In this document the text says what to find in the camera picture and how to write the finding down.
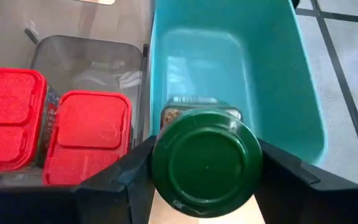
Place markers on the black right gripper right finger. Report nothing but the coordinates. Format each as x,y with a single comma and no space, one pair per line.
287,193

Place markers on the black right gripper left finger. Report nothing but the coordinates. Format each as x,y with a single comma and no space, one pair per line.
120,193

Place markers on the patterned spice tin red lid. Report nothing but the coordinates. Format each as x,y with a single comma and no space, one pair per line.
92,124
8,109

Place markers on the square glass spice jar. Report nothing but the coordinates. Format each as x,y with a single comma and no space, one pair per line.
207,168

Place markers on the teal plastic bin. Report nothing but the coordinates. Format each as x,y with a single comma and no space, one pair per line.
275,77

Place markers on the clear plastic bin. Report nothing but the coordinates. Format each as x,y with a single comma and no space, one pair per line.
89,62

